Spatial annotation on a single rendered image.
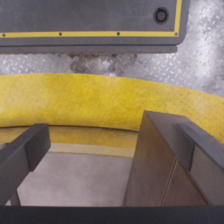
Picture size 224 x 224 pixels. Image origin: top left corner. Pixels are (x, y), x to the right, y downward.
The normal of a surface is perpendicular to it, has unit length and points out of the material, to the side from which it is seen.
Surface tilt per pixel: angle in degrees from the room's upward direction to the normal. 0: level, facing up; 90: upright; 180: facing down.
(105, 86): 0
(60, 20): 0
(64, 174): 0
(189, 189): 90
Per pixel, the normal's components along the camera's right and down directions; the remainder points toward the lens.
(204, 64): 0.00, 0.29
